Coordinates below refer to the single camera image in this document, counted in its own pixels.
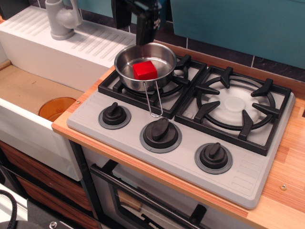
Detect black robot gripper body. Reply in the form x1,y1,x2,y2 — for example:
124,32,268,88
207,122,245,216
126,0,161,30

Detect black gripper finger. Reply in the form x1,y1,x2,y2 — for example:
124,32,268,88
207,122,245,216
136,13,159,46
111,0,132,29

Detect stainless steel pan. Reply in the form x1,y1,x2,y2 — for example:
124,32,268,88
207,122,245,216
114,43,177,117

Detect red wooden cube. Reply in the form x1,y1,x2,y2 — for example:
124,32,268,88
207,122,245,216
132,61,157,80

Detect left black stove knob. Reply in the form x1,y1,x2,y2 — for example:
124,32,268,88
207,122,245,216
98,102,131,130

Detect black stove knob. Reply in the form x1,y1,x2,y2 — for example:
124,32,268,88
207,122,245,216
194,142,233,175
140,117,182,154
98,102,131,130

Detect middle black stove knob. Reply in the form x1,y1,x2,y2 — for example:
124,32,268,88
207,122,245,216
140,117,182,154

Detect grey toy stove top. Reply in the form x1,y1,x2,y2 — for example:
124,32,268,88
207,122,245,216
67,89,280,208

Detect right black stove knob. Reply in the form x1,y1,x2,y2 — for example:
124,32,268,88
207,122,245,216
194,142,233,175

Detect grey toy faucet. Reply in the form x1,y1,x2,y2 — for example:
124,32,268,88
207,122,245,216
45,0,82,41

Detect black left burner grate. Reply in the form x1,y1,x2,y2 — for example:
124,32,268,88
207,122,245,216
98,54,206,119

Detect black burner grate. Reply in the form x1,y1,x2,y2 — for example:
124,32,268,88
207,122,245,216
175,66,295,156
98,54,206,119

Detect white toy sink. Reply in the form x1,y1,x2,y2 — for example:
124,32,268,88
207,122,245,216
0,6,135,181

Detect orange translucent plate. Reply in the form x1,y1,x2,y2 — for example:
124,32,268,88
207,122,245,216
38,97,76,122

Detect black right burner grate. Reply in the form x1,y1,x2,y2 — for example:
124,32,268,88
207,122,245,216
175,66,295,156

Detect oven door with window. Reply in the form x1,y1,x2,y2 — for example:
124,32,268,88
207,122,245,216
83,148,250,229

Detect wooden drawer fronts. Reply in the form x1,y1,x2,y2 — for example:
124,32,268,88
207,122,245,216
0,142,100,229

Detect black oven door handle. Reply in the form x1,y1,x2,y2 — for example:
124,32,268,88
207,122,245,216
90,161,206,229

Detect black braided foreground cable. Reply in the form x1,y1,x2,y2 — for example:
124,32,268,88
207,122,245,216
0,189,19,229

